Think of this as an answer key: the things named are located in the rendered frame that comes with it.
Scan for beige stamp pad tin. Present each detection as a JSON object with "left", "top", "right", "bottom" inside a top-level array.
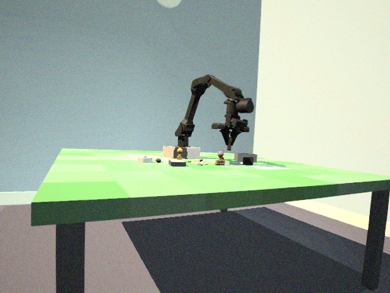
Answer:
[{"left": 169, "top": 160, "right": 186, "bottom": 167}]

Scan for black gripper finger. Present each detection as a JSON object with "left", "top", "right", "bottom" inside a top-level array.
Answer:
[
  {"left": 230, "top": 131, "right": 242, "bottom": 146},
  {"left": 220, "top": 130, "right": 231, "bottom": 145}
]

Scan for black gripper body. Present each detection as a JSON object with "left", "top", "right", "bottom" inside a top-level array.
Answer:
[{"left": 211, "top": 113, "right": 250, "bottom": 132}]

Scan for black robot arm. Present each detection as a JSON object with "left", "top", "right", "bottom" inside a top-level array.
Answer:
[{"left": 175, "top": 75, "right": 254, "bottom": 147}]

